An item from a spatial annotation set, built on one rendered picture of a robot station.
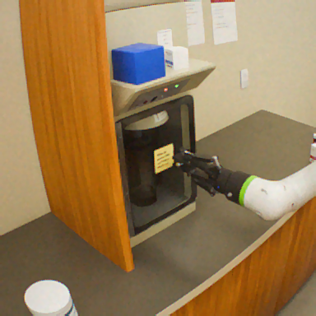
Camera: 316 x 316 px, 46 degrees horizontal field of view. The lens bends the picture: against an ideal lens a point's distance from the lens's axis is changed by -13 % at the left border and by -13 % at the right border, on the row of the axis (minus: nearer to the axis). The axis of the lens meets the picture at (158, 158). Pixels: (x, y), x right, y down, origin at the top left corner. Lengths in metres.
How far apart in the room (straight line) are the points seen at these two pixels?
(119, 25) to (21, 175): 0.72
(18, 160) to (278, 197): 0.93
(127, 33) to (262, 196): 0.57
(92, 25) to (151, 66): 0.21
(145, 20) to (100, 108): 0.31
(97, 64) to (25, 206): 0.80
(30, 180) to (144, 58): 0.75
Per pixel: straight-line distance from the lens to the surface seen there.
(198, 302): 1.34
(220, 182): 1.16
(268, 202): 1.06
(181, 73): 1.12
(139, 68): 1.02
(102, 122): 1.01
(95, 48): 0.96
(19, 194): 1.56
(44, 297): 1.03
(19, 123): 1.47
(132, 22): 1.12
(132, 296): 1.20
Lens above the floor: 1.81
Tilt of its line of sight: 27 degrees down
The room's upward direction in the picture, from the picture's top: 4 degrees counter-clockwise
